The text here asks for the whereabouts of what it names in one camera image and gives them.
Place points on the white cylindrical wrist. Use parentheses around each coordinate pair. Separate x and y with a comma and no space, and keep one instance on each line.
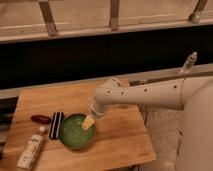
(97,110)

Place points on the green ceramic bowl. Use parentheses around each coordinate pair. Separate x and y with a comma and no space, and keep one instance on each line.
(71,133)

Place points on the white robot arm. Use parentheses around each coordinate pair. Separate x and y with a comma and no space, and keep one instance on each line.
(192,95)

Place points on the black white striped block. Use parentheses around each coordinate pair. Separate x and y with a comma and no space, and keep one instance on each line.
(55,125)

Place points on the wooden board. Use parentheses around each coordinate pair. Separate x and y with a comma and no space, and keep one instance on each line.
(120,140)

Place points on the dark red oval object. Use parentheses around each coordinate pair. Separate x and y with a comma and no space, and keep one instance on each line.
(41,119)

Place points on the white tube bottle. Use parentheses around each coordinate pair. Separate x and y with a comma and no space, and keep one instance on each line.
(32,149)

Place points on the small bottle on ledge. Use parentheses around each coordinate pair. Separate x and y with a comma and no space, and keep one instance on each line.
(191,59)

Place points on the left metal bracket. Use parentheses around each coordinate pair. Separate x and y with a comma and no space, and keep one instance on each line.
(47,17)

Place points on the metal bracket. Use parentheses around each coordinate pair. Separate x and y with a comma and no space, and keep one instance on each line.
(114,14)
(195,15)
(47,17)

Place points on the middle metal bracket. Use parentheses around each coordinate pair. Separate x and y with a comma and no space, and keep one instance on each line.
(114,14)

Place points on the right metal bracket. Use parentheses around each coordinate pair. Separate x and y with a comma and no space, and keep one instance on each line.
(195,15)

